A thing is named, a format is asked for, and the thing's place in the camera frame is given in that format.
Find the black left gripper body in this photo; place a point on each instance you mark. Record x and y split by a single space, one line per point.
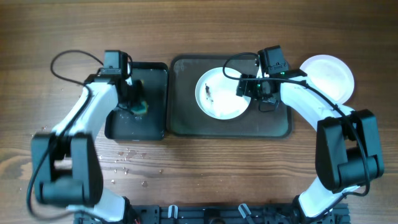
134 94

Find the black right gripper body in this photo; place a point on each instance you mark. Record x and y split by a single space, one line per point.
244 86

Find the green yellow sponge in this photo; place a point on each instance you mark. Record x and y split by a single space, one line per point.
138 103

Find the white plate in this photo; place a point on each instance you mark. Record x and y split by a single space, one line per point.
216 95
331 75

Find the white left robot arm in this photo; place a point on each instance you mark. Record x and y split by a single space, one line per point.
65 167

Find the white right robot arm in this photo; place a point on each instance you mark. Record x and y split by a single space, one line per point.
348 153

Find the black water tray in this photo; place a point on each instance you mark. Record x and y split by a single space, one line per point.
123 124

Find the dark grey serving tray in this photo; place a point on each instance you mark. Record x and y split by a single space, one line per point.
185 118

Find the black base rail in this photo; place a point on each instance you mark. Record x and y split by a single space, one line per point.
277 213

